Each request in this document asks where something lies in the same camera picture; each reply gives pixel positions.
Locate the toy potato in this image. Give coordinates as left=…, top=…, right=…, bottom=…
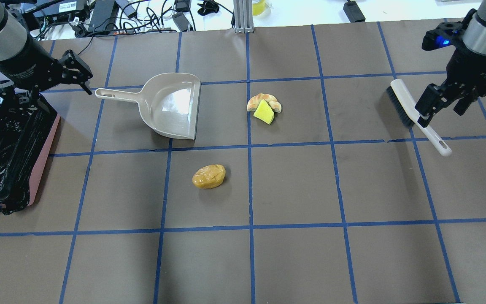
left=192, top=164, right=226, bottom=189

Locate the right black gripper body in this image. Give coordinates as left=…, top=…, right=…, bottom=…
left=445, top=46, right=486, bottom=101

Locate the black power adapter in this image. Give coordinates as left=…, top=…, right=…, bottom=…
left=343, top=0, right=366, bottom=23

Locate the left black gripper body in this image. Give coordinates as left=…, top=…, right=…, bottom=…
left=36, top=58, right=69, bottom=92

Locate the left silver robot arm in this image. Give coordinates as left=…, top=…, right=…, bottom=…
left=0, top=3, right=93, bottom=95

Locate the yellow tape roll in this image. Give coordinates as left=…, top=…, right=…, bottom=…
left=251, top=0, right=267, bottom=16

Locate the yellow sponge wedge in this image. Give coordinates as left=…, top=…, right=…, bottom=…
left=253, top=99, right=275, bottom=125

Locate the bin with black bag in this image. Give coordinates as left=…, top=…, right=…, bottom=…
left=0, top=93, right=57, bottom=215

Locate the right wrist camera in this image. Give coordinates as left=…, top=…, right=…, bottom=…
left=421, top=22, right=465, bottom=51

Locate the black power brick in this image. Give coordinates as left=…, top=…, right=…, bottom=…
left=86, top=0, right=117, bottom=32

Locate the toy croissant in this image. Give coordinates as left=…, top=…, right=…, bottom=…
left=247, top=93, right=282, bottom=114

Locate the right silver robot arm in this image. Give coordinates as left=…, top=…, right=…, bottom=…
left=415, top=0, right=486, bottom=127

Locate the white hand brush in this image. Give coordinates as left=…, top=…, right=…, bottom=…
left=386, top=79, right=453, bottom=157

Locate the aluminium frame post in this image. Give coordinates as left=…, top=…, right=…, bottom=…
left=233, top=0, right=255, bottom=33

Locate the beige plastic dustpan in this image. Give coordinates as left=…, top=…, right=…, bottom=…
left=95, top=73, right=201, bottom=140

